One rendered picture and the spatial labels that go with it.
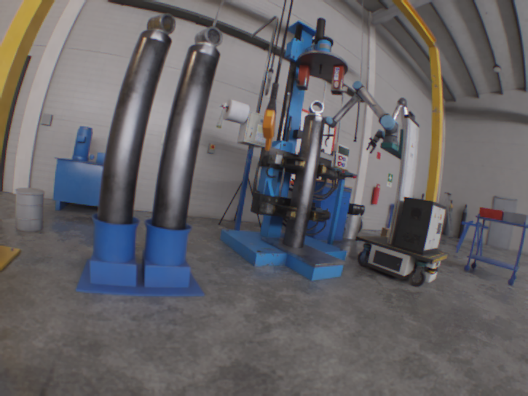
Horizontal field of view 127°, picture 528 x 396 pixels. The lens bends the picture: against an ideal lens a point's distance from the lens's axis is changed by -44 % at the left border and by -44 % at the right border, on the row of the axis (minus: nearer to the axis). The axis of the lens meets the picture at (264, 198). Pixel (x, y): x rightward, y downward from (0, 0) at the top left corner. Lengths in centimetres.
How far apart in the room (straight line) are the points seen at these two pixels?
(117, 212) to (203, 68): 93
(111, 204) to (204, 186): 279
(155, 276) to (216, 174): 286
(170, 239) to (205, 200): 270
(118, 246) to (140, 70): 95
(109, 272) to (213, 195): 292
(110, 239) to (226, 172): 303
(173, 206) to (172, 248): 24
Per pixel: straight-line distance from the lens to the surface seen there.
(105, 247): 138
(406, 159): 276
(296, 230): 232
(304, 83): 266
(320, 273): 204
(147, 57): 144
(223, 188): 409
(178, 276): 145
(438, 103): 474
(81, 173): 314
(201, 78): 144
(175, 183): 133
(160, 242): 137
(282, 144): 247
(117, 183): 132
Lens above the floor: 69
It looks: 3 degrees down
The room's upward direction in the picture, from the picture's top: 10 degrees clockwise
